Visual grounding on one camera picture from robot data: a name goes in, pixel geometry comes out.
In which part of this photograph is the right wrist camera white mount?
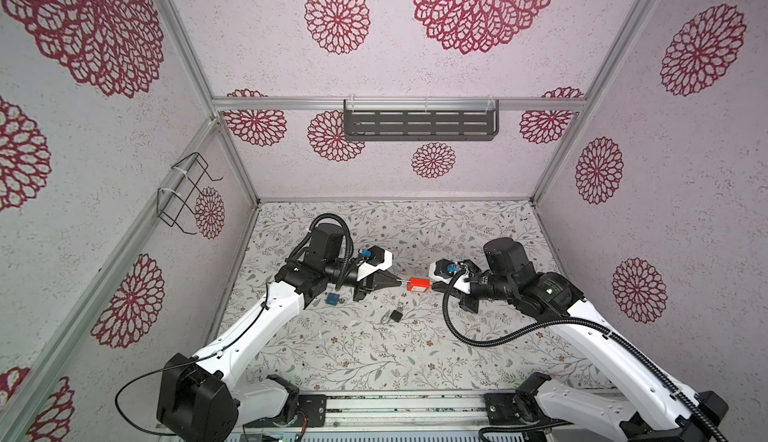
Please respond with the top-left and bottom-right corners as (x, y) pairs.
(428, 259), (470, 294)

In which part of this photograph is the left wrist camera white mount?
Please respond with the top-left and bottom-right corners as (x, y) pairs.
(356, 246), (393, 281)

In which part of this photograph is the black corrugated left cable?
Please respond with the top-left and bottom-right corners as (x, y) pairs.
(287, 212), (356, 290)

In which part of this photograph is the thin black left cable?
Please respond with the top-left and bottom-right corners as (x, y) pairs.
(114, 288), (268, 438)

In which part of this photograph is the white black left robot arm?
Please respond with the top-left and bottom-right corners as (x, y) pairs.
(156, 258), (343, 441)

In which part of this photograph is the dark grey wall shelf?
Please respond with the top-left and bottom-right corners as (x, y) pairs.
(342, 100), (499, 142)

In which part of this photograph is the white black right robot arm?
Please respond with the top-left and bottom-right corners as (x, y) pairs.
(430, 237), (728, 441)

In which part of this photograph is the red padlock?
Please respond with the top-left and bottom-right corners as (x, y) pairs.
(406, 277), (431, 293)

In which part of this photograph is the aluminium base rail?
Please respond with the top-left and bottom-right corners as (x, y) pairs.
(242, 386), (634, 433)

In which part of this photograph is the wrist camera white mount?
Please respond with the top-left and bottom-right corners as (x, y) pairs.
(428, 259), (470, 294)
(356, 246), (393, 281)

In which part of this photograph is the blue padlock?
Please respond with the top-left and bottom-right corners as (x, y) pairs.
(325, 293), (341, 306)

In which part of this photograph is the black wire wall basket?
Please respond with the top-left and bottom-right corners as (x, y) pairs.
(155, 152), (226, 240)

